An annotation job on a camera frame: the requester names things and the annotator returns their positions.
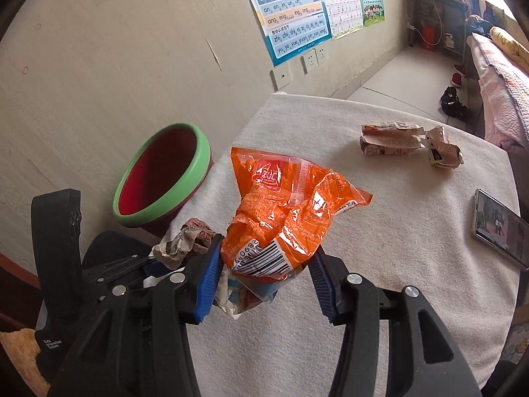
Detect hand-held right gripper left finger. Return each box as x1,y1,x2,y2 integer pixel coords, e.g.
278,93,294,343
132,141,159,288
47,234,226,397

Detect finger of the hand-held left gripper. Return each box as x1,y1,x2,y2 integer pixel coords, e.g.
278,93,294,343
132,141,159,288
142,260,167,280
83,255,146,285

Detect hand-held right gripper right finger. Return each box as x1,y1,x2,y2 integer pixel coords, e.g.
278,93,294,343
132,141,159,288
308,248,482,397

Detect grey paper wrapper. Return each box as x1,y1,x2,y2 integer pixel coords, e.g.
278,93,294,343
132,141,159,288
152,219,216,272

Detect clear blue printed wrapper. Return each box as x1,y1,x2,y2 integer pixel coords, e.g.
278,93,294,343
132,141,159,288
214,265,287,320

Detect orange snack bag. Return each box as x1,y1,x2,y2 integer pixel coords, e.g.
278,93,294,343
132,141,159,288
221,147,374,295

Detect red bin with green rim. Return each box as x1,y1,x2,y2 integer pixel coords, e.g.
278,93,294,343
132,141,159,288
112,123,214,239

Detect person's left forearm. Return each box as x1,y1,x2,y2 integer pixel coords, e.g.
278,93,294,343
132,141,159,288
0,329,50,397

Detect brown wooden furniture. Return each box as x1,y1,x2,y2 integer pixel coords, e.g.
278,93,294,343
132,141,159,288
0,252,42,292

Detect white strawberry snack packet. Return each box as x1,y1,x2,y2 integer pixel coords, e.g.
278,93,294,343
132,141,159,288
359,121,427,159

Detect beige crumpled drink carton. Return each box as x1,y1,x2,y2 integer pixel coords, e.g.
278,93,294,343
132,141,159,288
422,125,465,171

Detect smartphone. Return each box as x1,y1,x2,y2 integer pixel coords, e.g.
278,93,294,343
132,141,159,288
472,188,529,272

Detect cartoon printed cloth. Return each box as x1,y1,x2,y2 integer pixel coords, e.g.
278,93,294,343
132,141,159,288
501,323,526,365

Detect pair of black shoes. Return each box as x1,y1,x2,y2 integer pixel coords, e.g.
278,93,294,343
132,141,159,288
439,87,470,123

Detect pink bed blanket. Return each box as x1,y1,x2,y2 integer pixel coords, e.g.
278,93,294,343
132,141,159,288
467,33,529,150

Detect red bucket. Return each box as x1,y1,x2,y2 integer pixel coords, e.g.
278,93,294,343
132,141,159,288
421,25,441,51

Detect dark metal rack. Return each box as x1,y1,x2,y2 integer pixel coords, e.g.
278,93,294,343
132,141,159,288
404,0,470,61

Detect pile of dark clothes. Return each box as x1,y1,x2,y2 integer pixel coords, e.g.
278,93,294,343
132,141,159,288
465,14,503,39

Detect white round-hole wall plate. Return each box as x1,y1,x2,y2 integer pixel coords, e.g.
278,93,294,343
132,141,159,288
270,64,294,91

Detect blue letter wall poster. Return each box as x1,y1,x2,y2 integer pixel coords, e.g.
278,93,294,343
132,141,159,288
236,0,334,67

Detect white chart wall poster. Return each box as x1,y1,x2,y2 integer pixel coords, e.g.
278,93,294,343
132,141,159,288
314,0,365,40

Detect white charging cable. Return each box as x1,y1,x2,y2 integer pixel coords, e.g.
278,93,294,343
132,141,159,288
419,0,445,49

